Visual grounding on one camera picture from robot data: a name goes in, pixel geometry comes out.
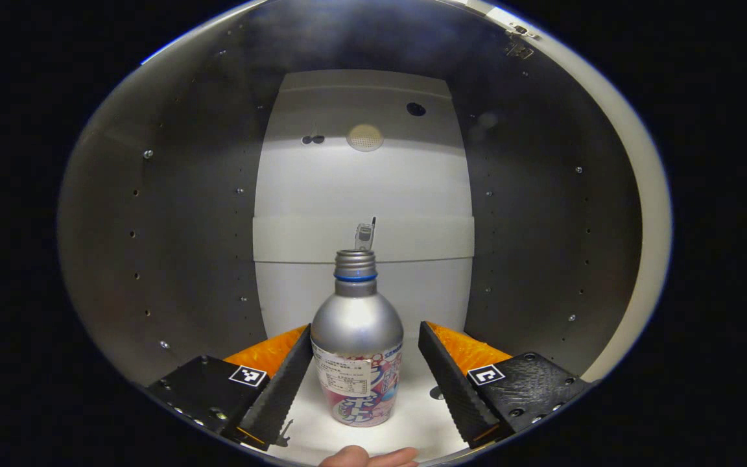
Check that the dark grey cabinet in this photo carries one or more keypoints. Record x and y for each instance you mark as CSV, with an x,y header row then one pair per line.
x,y
185,227

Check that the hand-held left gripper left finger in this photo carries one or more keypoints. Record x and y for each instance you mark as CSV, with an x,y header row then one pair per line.
x,y
279,389

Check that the grey cabinet door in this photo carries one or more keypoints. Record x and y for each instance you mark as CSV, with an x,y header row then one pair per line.
x,y
646,214

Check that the metal cabinet hinge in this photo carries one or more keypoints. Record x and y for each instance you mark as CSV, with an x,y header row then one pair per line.
x,y
519,40

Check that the silver bottle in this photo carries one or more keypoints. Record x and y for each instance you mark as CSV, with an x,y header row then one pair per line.
x,y
357,337

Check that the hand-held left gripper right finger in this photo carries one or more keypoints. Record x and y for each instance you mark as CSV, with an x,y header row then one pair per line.
x,y
451,389

